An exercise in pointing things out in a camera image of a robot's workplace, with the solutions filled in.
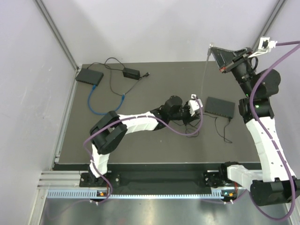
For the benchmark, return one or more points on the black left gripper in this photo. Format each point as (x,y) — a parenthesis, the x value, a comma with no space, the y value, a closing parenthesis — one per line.
(189,117)

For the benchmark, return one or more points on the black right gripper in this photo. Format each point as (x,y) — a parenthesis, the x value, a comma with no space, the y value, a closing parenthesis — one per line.
(225,65)

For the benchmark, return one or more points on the black network switch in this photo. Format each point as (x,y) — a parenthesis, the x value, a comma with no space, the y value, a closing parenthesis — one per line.
(220,107)
(89,76)

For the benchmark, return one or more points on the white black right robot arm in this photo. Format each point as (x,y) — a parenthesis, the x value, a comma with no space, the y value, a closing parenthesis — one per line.
(276,183)

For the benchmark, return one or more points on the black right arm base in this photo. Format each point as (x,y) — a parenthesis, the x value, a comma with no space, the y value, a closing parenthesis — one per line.
(216,179)

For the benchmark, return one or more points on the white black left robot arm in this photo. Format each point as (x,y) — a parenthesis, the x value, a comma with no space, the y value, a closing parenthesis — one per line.
(107,133)

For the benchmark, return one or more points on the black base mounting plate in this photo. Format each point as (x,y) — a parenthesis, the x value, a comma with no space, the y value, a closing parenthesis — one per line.
(119,179)

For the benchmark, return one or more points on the black left power adapter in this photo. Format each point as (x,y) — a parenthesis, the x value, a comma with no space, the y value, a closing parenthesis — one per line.
(131,73)

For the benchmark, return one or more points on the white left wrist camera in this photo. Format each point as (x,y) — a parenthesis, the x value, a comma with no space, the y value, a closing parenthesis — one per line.
(194,104)

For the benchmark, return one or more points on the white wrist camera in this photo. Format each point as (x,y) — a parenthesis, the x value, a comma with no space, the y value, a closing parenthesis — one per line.
(194,104)
(265,45)

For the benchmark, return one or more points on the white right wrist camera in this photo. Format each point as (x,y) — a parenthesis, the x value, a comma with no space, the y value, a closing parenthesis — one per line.
(265,45)

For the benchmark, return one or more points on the aluminium right corner post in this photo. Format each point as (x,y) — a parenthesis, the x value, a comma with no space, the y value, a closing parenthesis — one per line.
(268,23)

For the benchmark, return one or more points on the aluminium corner post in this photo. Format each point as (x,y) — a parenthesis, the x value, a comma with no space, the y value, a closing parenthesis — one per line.
(268,23)
(50,22)

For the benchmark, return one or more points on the grey slotted cable duct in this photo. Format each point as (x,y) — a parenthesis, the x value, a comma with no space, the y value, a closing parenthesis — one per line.
(101,194)

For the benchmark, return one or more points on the aluminium frame rail front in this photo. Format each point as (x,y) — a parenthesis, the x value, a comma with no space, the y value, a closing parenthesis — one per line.
(67,178)

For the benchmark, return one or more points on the aluminium left corner post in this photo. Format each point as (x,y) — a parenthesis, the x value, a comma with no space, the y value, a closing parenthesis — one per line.
(50,22)

